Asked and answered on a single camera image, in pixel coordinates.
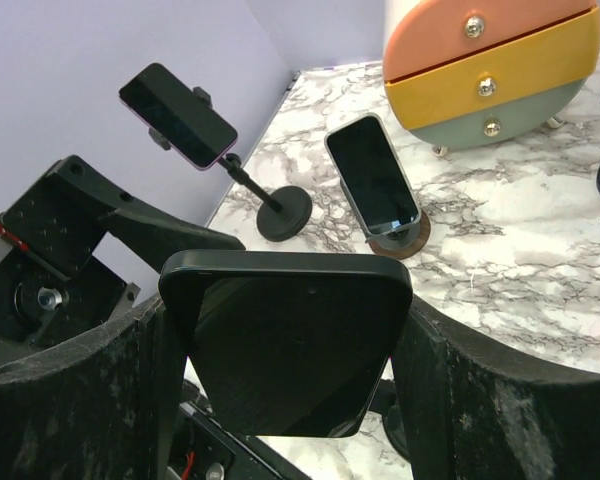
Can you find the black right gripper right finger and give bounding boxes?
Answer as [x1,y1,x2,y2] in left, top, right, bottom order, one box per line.
[392,297,600,479]

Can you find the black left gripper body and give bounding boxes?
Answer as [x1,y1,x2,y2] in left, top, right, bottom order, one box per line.
[0,237,140,367]

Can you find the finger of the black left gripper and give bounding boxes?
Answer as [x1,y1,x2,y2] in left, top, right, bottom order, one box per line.
[0,155,244,280]

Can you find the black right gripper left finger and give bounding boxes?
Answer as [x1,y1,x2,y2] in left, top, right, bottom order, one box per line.
[0,296,186,479]

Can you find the black round-base phone stand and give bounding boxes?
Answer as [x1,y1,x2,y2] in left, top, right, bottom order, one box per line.
[369,379,410,462]

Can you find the purple-edged black phone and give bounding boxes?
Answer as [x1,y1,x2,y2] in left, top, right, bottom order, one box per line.
[119,63,238,170]

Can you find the brown round phone stand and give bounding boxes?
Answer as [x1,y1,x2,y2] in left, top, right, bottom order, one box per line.
[367,212,431,260]

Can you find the grey-cased phone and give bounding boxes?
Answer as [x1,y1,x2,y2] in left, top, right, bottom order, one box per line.
[325,113,421,236]

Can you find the round cream drawer cabinet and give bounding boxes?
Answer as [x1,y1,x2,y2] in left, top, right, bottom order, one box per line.
[382,0,600,155]

